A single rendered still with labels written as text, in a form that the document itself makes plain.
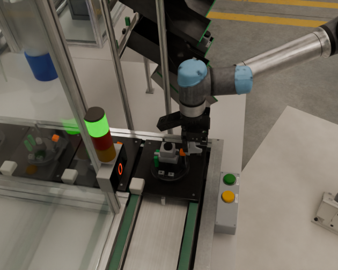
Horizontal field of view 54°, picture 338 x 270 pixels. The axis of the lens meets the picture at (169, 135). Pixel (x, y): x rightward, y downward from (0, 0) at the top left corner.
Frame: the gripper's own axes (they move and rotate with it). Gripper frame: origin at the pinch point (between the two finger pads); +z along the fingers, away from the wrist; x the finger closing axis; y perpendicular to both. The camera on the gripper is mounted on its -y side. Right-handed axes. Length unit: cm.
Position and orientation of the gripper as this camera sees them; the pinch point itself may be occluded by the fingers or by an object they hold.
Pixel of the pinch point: (186, 151)
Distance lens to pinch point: 110.6
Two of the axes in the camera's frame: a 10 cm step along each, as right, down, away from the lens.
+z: 0.6, 6.6, 7.5
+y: 9.8, 1.0, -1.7
